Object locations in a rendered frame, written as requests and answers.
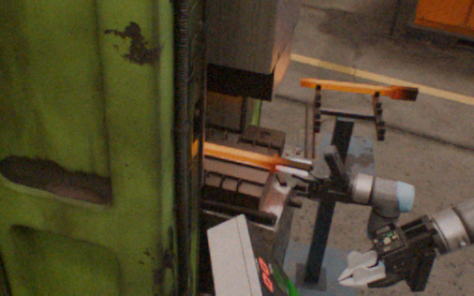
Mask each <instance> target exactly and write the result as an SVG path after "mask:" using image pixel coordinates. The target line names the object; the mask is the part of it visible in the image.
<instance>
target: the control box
mask: <svg viewBox="0 0 474 296"><path fill-rule="evenodd" d="M207 235H208V242H209V249H210V256H211V262H212V268H213V275H214V282H215V295H216V296H289V290H288V286H287V282H286V279H287V278H289V277H288V275H287V274H286V272H285V271H284V270H283V268H282V267H281V266H280V265H279V264H278V262H277V261H276V260H275V258H274V256H273V255H272V254H271V252H270V251H269V250H268V248H267V247H266V245H265V244H264V243H263V241H262V239H261V238H260V237H259V235H258V233H257V232H255V230H254V229H253V228H252V226H251V225H250V223H249V222H248V221H247V218H246V217H245V216H244V215H238V216H236V217H234V218H233V219H231V220H230V221H227V222H225V223H223V224H221V225H219V226H217V227H214V228H212V229H209V230H207ZM259 258H261V260H262V261H263V263H264V264H265V265H266V267H265V266H264V264H263V263H262V262H261V264H262V265H263V267H264V269H265V270H264V269H263V267H262V265H261V264H260V260H259ZM274 267H275V268H276V269H277V271H278V272H279V273H280V275H281V278H282V280H283V284H284V288H283V289H282V288H281V286H280V285H279V283H278V281H277V279H276V276H275V273H274ZM266 268H267V270H268V274H266V273H265V271H266V272H267V270H266ZM263 273H265V276H266V277H267V278H268V280H269V281H270V283H271V286H272V290H270V289H269V287H271V286H270V283H269V281H268V284H269V287H268V286H267V285H266V283H267V280H266V278H265V280H264V275H263ZM289 280H290V278H289ZM290 281H291V280H290ZM265 282H266V283H265ZM291 282H292V281H291Z"/></svg>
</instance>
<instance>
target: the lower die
mask: <svg viewBox="0 0 474 296"><path fill-rule="evenodd" d="M222 139H223V138H218V137H215V136H210V137H209V138H208V137H207V135H206V134H205V142H206V143H211V144H214V145H219V146H223V147H228V148H235V149H240V150H245V151H248V152H253V153H257V154H262V155H268V156H274V154H278V150H275V149H271V148H270V150H269V151H267V148H262V147H258V146H255V148H253V147H252V146H253V145H250V144H246V143H242V142H239V144H237V141H231V140H227V139H225V140H224V141H222ZM207 170H208V171H209V177H207V175H206V198H210V199H214V200H218V198H219V184H220V179H221V176H222V175H223V174H225V175H226V180H225V181H224V180H223V182H222V194H221V199H222V201H224V202H230V203H234V202H235V191H236V185H237V181H238V179H239V178H242V184H241V185H239V188H238V199H237V202H238V204H239V205H243V206H246V207H249V208H253V209H258V210H261V207H262V203H263V201H264V199H265V196H266V195H265V194H267V191H268V189H269V186H270V183H271V181H272V179H273V177H274V174H272V173H270V167H265V166H262V165H259V164H254V163H250V162H246V161H243V160H238V159H234V158H231V157H226V156H222V155H216V154H211V153H207V152H205V156H204V175H205V173H206V171H207Z"/></svg>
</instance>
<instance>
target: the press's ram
mask: <svg viewBox="0 0 474 296"><path fill-rule="evenodd" d="M300 5H301V0H209V13H208V41H207V63H208V64H213V65H218V66H222V67H235V68H240V69H245V70H250V71H255V72H259V73H263V74H268V75H270V74H271V72H272V70H273V68H274V66H275V64H276V63H277V60H278V59H279V57H280V55H281V53H282V51H283V50H284V48H285V47H286V45H287V43H288V41H289V38H290V36H291V34H292V33H293V31H294V30H295V26H296V24H297V22H298V20H299V13H300Z"/></svg>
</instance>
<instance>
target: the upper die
mask: <svg viewBox="0 0 474 296"><path fill-rule="evenodd" d="M293 39H294V31H293V33H292V34H291V36H290V38H289V41H288V43H287V45H286V47H285V48H284V50H283V51H282V53H281V55H280V57H279V59H278V60H277V63H276V64H275V66H274V68H273V70H272V72H271V74H270V75H268V74H263V73H259V72H255V71H250V70H245V69H240V68H235V67H222V66H218V65H213V64H208V63H207V70H206V89H208V90H213V91H217V92H222V93H226V94H231V95H239V96H247V97H252V98H256V99H261V100H265V101H269V102H272V100H273V98H274V94H275V93H276V91H277V89H278V87H279V85H280V83H281V81H282V80H283V78H284V76H285V74H286V72H287V70H288V67H289V65H290V60H291V53H292V45H293Z"/></svg>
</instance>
